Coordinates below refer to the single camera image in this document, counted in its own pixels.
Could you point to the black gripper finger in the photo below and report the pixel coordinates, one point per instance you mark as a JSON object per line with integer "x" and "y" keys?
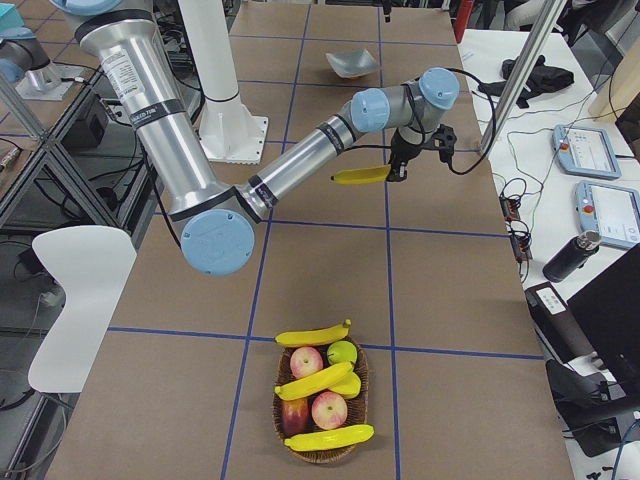
{"x": 398, "y": 169}

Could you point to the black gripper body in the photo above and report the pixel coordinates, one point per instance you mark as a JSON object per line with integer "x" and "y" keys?
{"x": 402, "y": 152}

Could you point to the yellow banana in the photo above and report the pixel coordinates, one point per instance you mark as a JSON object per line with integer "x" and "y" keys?
{"x": 330, "y": 439}
{"x": 314, "y": 383}
{"x": 361, "y": 176}
{"x": 317, "y": 337}

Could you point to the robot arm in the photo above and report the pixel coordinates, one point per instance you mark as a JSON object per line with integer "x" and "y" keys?
{"x": 26, "y": 64}
{"x": 216, "y": 220}

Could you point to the grey square ceramic plate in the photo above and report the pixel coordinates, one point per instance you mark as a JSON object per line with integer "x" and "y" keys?
{"x": 352, "y": 64}

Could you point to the wicker basket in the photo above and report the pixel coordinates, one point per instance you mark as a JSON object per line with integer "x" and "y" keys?
{"x": 357, "y": 407}

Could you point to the black cloth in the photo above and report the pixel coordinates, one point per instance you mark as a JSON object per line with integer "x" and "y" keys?
{"x": 542, "y": 79}

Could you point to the teach pendant far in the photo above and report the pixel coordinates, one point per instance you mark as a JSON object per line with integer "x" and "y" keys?
{"x": 585, "y": 152}

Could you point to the teach pendant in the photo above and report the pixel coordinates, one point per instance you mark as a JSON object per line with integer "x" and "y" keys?
{"x": 585, "y": 152}
{"x": 612, "y": 211}

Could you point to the black bottle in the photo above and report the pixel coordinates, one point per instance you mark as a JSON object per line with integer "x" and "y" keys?
{"x": 573, "y": 255}

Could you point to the teach pendant near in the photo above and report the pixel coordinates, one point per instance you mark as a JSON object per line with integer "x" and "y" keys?
{"x": 612, "y": 211}

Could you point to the green pear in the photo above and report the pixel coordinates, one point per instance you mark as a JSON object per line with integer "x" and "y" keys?
{"x": 342, "y": 351}

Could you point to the yellow banana back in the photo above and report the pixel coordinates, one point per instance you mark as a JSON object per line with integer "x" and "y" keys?
{"x": 317, "y": 337}

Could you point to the black box with label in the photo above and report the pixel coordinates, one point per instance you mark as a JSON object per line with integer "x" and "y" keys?
{"x": 556, "y": 323}

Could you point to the pink apple back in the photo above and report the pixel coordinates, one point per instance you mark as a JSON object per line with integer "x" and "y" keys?
{"x": 305, "y": 361}

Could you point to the pink apple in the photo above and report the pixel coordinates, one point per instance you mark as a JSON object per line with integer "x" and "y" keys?
{"x": 329, "y": 410}
{"x": 305, "y": 361}

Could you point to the yellow starfruit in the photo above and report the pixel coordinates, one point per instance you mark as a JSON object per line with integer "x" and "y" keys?
{"x": 348, "y": 387}

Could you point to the black monitor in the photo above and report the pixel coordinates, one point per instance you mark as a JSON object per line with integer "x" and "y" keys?
{"x": 607, "y": 311}

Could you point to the pink apple front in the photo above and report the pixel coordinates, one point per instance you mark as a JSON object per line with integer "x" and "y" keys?
{"x": 329, "y": 410}

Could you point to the red mango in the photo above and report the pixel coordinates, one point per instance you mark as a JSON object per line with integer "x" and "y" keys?
{"x": 294, "y": 416}

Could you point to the yellow banana front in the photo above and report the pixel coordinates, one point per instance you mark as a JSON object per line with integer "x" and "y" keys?
{"x": 330, "y": 439}

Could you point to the brown table mat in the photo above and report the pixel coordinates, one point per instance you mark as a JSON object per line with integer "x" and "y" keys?
{"x": 182, "y": 386}

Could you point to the white chair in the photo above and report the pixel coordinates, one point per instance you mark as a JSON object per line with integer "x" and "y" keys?
{"x": 91, "y": 263}

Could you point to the aluminium frame post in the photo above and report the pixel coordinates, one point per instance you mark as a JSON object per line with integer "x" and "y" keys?
{"x": 525, "y": 62}

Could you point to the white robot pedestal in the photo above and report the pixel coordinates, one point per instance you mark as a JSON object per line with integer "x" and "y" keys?
{"x": 228, "y": 131}

